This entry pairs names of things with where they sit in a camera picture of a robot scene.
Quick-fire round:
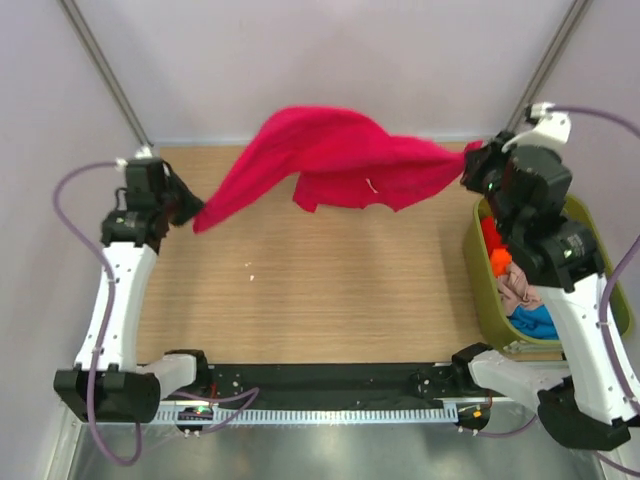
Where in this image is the magenta red t shirt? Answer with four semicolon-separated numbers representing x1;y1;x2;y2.
193;106;483;233

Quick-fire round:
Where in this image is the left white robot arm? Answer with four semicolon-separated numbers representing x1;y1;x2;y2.
53;157;212;423

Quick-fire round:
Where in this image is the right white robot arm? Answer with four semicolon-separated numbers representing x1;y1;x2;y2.
450;132;639;451

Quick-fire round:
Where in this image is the red t shirt in bin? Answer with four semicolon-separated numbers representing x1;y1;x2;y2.
480;216;506;254

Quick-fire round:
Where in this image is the orange t shirt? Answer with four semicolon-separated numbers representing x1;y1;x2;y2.
489;248;512;278

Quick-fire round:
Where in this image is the beige pink t shirt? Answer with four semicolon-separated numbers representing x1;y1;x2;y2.
496;262;543;316

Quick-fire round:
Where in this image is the olive green plastic bin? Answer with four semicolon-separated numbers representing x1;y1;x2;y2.
463;194;635;354

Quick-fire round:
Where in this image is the blue t shirt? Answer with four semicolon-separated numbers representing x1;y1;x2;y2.
508;305;559;340

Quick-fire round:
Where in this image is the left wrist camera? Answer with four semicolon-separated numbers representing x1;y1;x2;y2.
124;157;168;211

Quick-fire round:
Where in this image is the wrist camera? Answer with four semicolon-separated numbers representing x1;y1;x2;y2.
502;102;572;153
124;157;168;211

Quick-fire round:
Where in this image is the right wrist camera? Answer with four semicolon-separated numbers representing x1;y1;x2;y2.
502;102;572;153

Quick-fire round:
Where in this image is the left aluminium corner post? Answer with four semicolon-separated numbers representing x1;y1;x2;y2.
56;0;153;147

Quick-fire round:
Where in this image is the aluminium corner post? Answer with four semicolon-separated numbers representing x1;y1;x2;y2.
506;0;593;130
56;0;153;147

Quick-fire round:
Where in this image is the right aluminium corner post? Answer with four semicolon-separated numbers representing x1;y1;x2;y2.
506;0;593;130

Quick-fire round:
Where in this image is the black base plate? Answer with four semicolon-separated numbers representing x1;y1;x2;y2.
204;362;488;409

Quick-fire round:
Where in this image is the white slotted cable duct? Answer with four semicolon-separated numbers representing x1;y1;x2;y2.
83;407;459;426

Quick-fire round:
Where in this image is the aluminium frame rail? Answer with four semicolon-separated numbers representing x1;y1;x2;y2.
59;360;610;407

